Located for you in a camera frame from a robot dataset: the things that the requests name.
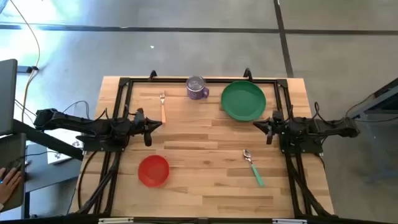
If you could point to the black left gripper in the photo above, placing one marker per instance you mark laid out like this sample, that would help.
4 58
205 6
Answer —
139 119

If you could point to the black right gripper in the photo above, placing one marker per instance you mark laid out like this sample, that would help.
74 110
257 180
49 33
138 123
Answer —
276 124

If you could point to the green plate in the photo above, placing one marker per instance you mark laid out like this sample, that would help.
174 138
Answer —
243 100

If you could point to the red bowl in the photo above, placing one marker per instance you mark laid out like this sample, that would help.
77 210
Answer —
153 171

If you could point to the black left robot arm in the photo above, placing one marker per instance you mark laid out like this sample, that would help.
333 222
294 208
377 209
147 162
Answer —
77 119

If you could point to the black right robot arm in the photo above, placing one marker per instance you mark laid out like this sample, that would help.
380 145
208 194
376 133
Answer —
326 126

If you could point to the purple mug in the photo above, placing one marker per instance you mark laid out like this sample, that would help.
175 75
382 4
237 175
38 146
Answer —
196 90

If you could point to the white printed box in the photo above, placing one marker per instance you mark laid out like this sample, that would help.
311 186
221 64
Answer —
59 157

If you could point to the black diagonal beam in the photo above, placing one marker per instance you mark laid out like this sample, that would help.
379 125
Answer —
40 137

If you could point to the grey side desk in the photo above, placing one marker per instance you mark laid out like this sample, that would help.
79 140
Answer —
46 174

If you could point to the grey power adapter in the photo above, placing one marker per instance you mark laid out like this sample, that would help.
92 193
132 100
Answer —
27 69

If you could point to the black computer mouse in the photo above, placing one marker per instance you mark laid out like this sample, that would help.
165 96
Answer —
17 164

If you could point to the dark grey mouse pad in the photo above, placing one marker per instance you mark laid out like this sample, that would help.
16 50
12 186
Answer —
11 149

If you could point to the dark grey monitor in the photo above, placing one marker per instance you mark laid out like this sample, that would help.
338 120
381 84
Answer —
7 96

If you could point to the person's hand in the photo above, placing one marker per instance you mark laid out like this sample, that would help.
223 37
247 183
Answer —
9 185

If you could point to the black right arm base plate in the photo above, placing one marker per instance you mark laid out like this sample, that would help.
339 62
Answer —
298 147

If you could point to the black aluminium table frame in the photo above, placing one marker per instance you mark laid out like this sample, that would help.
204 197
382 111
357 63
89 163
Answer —
140 81

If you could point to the black frame clamp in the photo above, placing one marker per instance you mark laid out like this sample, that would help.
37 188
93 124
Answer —
153 74
247 73

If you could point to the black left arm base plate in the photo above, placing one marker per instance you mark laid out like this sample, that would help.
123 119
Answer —
93 146

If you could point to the white table bracket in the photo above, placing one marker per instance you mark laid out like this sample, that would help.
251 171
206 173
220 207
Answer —
289 221
115 220

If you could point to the grey metal table frame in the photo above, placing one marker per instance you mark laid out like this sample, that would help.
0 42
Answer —
377 102

